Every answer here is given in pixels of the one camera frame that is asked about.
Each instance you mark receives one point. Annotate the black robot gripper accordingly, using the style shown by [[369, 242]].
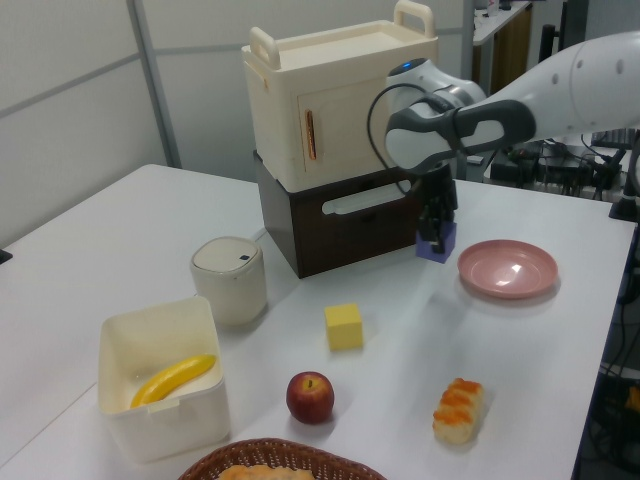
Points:
[[440, 192]]

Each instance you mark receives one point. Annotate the purple cube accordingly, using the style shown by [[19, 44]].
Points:
[[449, 245]]

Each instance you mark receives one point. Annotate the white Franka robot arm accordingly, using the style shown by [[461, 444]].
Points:
[[575, 85]]

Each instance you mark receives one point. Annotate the pink plate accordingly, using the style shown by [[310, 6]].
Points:
[[507, 270]]

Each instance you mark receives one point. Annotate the yellow cube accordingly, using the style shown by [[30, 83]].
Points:
[[344, 327]]

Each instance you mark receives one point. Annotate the dark brown drawer box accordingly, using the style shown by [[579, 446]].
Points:
[[340, 235]]

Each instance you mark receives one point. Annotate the cream toy cabinet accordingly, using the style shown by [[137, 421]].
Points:
[[340, 100]]

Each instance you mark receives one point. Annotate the orange topped bread loaf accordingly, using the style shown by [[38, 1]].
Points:
[[457, 411]]

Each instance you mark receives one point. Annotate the black stand base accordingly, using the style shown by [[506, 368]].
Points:
[[625, 205]]

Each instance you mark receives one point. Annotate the wooden background desk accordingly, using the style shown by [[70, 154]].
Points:
[[500, 40]]

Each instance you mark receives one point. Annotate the red apple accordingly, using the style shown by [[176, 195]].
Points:
[[310, 397]]

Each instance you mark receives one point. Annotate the white lidded bin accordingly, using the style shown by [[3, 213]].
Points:
[[230, 280]]

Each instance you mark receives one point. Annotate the brown wicker basket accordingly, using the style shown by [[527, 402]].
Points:
[[280, 452]]

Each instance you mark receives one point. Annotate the long baked bread roll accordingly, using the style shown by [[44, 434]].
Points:
[[265, 473]]

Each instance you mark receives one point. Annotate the yellow banana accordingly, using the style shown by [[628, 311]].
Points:
[[172, 379]]

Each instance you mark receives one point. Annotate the cream plastic box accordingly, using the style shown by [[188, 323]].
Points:
[[165, 425]]

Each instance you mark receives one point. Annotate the black clamp at table edge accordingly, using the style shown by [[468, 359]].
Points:
[[5, 256]]

